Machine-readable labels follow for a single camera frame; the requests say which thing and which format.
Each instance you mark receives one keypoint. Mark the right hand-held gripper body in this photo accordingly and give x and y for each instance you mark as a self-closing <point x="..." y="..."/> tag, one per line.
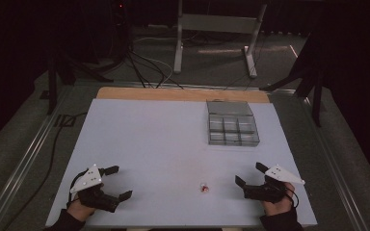
<point x="266" y="192"/>

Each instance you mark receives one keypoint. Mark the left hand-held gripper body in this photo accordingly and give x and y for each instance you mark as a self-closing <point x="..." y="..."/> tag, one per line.
<point x="91" y="196"/>

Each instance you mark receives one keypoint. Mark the small red and white object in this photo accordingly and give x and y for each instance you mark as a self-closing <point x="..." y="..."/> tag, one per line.
<point x="204" y="187"/>

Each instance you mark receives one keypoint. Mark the clear plastic compartment box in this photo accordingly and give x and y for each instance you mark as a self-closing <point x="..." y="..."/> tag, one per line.
<point x="232" y="124"/>

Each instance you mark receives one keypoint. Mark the person's left hand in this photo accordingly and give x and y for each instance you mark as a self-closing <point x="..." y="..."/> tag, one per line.
<point x="79" y="210"/>

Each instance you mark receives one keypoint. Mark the person's right hand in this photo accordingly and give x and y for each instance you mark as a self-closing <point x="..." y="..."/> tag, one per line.
<point x="281" y="207"/>

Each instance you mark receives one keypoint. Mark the white table mat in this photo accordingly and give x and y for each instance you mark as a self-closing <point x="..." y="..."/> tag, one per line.
<point x="160" y="154"/>

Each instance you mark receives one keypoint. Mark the dark equipment rack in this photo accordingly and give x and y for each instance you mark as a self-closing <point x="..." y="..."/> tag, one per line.
<point x="120" y="29"/>

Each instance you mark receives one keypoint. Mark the white metal stand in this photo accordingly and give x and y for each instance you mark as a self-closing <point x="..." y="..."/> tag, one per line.
<point x="217" y="24"/>

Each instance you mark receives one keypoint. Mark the aluminium floor rail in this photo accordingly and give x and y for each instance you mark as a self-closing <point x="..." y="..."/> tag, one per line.
<point x="22" y="163"/>
<point x="337" y="173"/>

